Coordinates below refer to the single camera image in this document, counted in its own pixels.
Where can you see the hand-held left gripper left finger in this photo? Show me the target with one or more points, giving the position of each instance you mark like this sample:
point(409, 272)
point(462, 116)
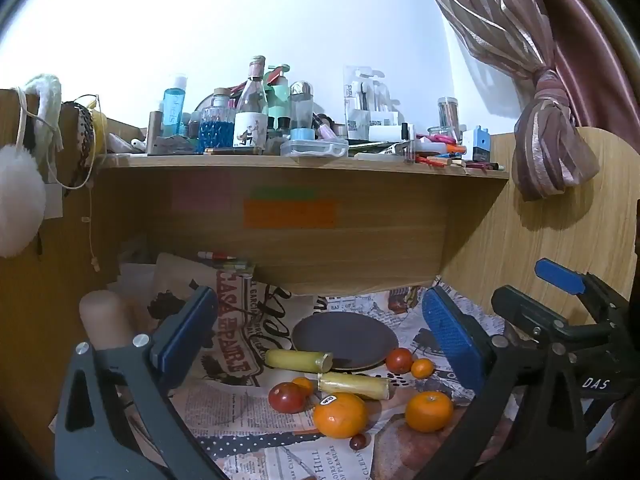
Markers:
point(200, 320)

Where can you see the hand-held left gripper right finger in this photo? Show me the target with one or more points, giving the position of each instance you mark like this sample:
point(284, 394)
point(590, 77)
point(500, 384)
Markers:
point(450, 340)

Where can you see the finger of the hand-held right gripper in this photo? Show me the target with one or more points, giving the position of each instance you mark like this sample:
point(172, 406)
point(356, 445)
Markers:
point(560, 276)
point(525, 310)

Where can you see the small orange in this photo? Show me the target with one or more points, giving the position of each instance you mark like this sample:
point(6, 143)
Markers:
point(304, 383)
point(422, 368)

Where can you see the red tomato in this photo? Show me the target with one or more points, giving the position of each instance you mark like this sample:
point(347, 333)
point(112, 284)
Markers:
point(399, 360)
point(287, 397)

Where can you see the medium orange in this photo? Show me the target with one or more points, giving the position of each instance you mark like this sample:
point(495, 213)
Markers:
point(429, 411)

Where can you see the yellow sugarcane piece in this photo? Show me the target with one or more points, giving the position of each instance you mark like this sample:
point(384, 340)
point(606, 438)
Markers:
point(355, 386)
point(297, 360)

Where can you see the dark round plate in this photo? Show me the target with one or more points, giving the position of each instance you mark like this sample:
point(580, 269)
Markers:
point(340, 335)

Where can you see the large orange with sticker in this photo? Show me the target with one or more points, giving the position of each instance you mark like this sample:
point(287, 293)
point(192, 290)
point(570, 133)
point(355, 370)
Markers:
point(340, 417)

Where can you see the dark red grape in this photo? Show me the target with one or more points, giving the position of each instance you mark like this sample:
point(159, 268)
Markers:
point(358, 441)

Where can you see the small box of pens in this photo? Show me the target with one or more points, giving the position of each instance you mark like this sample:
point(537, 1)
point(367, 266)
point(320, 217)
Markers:
point(237, 266)

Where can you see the red and white pen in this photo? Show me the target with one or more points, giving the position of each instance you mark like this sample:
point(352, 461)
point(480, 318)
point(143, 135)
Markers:
point(215, 255)

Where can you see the beige rounded cylinder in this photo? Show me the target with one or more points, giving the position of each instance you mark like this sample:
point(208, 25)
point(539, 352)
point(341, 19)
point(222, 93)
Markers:
point(106, 317)

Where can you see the newspaper print cloth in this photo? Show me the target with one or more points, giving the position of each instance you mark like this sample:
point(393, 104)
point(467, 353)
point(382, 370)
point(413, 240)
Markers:
point(240, 410)

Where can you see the wooden shelf unit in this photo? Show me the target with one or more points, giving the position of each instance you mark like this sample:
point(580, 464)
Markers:
point(350, 260)

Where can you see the pink sticky note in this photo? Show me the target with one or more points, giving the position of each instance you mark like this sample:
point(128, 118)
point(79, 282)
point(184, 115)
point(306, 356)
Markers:
point(202, 191)

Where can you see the orange sticky note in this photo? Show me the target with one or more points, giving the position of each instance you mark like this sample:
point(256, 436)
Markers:
point(290, 212)

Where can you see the striped sheer curtain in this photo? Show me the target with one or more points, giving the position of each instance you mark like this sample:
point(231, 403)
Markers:
point(545, 125)

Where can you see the white and blue small box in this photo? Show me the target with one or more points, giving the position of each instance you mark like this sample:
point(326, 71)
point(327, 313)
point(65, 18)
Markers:
point(475, 143)

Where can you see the faceted glass bottle blue liquid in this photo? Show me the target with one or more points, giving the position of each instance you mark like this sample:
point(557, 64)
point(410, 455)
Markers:
point(217, 130)

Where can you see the clear jar of sticks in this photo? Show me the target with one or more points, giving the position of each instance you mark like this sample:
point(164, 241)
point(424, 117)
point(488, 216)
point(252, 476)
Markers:
point(448, 112)

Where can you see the clear plastic box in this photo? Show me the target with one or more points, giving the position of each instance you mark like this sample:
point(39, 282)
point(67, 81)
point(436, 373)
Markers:
point(314, 148)

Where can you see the clear glass bottle white label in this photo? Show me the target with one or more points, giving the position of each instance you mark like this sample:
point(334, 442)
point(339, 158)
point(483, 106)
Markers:
point(251, 115)

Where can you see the light blue round jar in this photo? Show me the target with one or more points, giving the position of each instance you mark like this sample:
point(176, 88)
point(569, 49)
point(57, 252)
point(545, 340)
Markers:
point(302, 134)

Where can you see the blue liquid plastic bottle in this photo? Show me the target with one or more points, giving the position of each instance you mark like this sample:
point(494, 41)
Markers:
point(175, 105)

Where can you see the white rectangular box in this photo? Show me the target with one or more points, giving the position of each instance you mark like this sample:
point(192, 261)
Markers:
point(385, 133)

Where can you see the white fluffy pompom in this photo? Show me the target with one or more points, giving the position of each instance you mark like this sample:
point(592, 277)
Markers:
point(17, 200)

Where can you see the yellow round object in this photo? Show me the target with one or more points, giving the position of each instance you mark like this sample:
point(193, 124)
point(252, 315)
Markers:
point(101, 125)

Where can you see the black lace headband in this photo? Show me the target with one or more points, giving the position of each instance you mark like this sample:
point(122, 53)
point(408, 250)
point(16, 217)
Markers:
point(85, 130)

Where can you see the mint green pump bottle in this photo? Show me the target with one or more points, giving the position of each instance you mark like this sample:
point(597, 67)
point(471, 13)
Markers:
point(280, 97)

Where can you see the clear bottle silver cap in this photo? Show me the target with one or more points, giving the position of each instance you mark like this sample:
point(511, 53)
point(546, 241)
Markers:
point(301, 105)

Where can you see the pink satin curtain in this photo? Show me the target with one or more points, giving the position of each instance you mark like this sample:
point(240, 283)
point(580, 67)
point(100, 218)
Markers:
point(585, 35)

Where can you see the white blister pack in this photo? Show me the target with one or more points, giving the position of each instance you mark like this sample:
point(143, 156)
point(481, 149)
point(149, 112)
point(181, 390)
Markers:
point(365, 102)

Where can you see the white fuzzy headband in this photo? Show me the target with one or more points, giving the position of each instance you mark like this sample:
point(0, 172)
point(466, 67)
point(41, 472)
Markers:
point(46, 97)

